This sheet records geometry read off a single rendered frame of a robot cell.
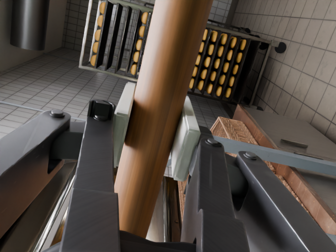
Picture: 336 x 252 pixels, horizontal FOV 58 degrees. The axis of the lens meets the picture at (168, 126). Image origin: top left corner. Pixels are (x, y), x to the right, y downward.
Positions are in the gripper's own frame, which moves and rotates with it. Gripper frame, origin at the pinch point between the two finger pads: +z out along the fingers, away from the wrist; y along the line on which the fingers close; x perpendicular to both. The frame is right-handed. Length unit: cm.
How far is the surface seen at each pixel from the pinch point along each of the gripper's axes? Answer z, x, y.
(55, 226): 77, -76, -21
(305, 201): 69, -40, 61
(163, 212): 112, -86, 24
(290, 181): 81, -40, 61
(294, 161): 84, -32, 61
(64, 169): 140, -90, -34
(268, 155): 84, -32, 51
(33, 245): 76, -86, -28
